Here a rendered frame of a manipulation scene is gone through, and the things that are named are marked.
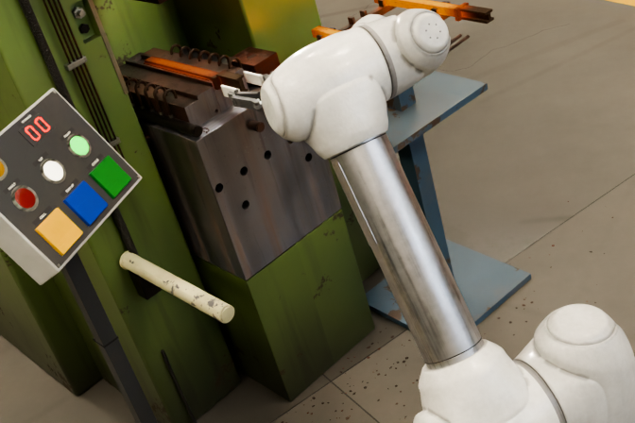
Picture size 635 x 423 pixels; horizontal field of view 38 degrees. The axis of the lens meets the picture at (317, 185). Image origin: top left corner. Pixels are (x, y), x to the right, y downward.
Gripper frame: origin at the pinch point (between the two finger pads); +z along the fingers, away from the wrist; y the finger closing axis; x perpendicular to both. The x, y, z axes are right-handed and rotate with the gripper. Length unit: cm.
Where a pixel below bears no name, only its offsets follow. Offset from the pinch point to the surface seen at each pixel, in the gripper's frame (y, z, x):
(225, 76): -0.9, 4.4, 2.3
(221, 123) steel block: -6.7, 3.8, -8.1
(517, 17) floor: 234, 100, -99
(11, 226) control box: -70, -15, 7
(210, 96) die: -4.4, 8.9, -2.6
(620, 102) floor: 175, 7, -100
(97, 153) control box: -43.1, -3.2, 5.9
